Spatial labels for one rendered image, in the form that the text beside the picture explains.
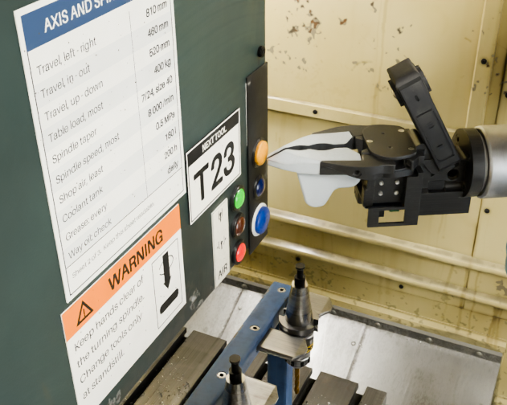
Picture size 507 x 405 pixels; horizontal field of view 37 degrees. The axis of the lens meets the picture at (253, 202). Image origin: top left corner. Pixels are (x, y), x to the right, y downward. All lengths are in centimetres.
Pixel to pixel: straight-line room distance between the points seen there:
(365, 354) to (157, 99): 126
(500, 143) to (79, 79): 45
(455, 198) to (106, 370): 40
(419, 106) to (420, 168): 7
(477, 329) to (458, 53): 62
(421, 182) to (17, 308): 43
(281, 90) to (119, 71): 105
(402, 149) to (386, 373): 103
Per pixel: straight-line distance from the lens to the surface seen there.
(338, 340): 176
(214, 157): 66
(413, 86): 72
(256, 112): 73
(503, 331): 170
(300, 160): 73
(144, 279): 60
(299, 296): 116
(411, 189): 76
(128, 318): 60
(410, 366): 173
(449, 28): 140
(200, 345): 164
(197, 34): 60
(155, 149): 57
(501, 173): 78
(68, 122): 48
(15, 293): 48
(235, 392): 101
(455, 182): 80
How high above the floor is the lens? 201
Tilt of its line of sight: 32 degrees down
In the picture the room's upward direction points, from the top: 1 degrees counter-clockwise
